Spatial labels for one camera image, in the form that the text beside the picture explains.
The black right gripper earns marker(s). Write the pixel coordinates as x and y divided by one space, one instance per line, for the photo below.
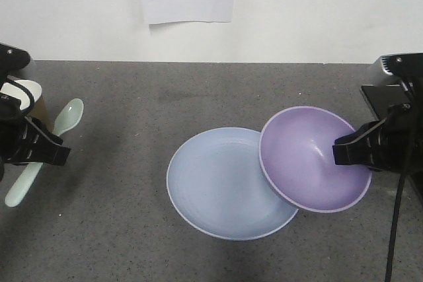
390 144

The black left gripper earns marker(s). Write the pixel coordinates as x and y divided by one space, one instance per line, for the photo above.
26 139

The mint green plastic spoon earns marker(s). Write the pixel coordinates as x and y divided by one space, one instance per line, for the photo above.
66 120

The purple plastic bowl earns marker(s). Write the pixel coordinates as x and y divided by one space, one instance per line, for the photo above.
296 157

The brown paper cup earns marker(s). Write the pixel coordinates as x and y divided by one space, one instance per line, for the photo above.
39 110

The light blue plate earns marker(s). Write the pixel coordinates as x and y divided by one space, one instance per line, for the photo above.
216 184

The black induction cooktop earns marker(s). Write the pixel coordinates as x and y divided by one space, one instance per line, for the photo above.
379 99

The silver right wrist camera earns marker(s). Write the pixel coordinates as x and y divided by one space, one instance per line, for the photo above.
389 69

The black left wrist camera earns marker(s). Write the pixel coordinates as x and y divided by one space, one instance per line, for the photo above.
12 59

